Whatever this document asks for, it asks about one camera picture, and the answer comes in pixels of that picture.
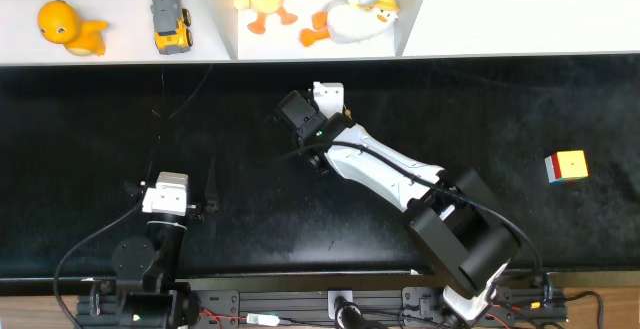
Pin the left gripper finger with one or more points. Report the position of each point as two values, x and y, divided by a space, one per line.
212 194

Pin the white plush duck yellow hat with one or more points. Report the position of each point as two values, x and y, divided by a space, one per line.
355 21

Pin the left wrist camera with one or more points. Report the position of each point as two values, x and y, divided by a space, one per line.
166 194

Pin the mounting rail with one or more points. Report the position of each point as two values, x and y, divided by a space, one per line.
300 306

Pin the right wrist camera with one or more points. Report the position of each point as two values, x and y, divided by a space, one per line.
329 98

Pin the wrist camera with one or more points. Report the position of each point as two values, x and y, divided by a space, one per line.
329 98
166 194

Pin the many-coloured puzzle cube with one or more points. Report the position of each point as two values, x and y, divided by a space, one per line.
570 165

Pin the white shelf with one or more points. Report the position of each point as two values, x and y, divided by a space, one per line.
500 19

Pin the yellow rubber duck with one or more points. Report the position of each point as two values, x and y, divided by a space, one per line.
60 24

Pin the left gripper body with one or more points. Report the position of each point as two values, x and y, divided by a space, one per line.
195 211

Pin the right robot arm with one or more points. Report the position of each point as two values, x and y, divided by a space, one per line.
380 169

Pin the grey and yellow toy truck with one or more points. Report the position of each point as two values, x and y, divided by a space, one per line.
170 24

